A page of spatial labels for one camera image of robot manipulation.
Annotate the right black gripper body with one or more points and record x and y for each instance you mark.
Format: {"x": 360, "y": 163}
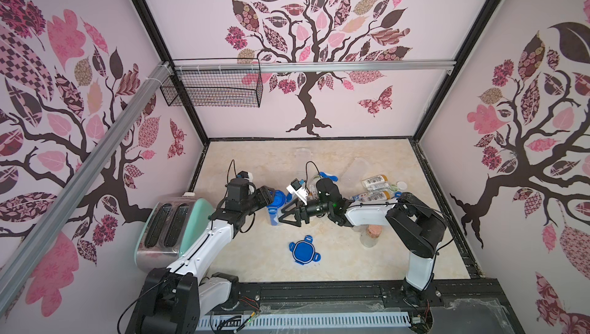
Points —
{"x": 297, "y": 210}

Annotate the blue lid toiletry container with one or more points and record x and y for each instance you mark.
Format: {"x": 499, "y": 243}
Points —
{"x": 280, "y": 199}
{"x": 303, "y": 155}
{"x": 354, "y": 174}

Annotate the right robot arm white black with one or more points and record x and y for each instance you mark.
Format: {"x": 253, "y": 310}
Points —
{"x": 420, "y": 228}

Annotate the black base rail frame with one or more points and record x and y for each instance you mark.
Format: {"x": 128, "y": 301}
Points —
{"x": 448, "y": 306}

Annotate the black wire basket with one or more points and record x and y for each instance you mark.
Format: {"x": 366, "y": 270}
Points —
{"x": 222, "y": 82}

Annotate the back aluminium rail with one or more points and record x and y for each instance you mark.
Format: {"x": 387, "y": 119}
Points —
{"x": 315, "y": 67}

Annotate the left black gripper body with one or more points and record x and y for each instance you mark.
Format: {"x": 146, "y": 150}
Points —
{"x": 253, "y": 202}

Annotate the aluminium rail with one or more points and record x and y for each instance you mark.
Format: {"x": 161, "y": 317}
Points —
{"x": 315, "y": 67}
{"x": 20, "y": 265}

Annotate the white slotted cable duct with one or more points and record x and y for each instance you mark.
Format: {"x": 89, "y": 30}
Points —
{"x": 334, "y": 320}

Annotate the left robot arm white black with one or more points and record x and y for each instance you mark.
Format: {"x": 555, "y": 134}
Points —
{"x": 177, "y": 293}

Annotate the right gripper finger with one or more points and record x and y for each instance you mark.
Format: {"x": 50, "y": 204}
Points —
{"x": 293, "y": 207}
{"x": 295, "y": 219}

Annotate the mint green silver toaster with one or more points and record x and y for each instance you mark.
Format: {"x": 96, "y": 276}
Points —
{"x": 174, "y": 225}

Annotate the left aluminium rail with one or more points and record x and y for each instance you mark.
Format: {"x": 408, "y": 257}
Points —
{"x": 20, "y": 265}

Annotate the small corked glass jar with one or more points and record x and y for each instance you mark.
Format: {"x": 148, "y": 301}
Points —
{"x": 370, "y": 235}

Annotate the clear plastic toiletry bag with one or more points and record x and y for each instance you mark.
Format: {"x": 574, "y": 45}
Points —
{"x": 312, "y": 185}

